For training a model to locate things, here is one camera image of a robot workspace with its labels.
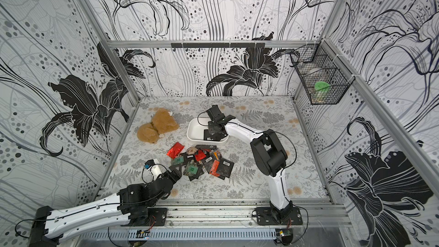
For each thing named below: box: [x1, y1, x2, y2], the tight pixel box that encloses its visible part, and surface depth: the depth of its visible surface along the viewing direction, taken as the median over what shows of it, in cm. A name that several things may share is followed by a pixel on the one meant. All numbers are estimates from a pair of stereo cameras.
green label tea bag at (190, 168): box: [182, 160, 199, 177], surface depth 88 cm
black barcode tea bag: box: [217, 157, 235, 181], surface depth 88 cm
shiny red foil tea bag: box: [166, 141, 185, 160], surface depth 94 cm
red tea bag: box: [195, 149, 207, 162], surface depth 90 cm
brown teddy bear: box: [137, 107, 180, 144], surface depth 97 cm
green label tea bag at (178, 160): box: [171, 155, 185, 166], surface depth 92 cm
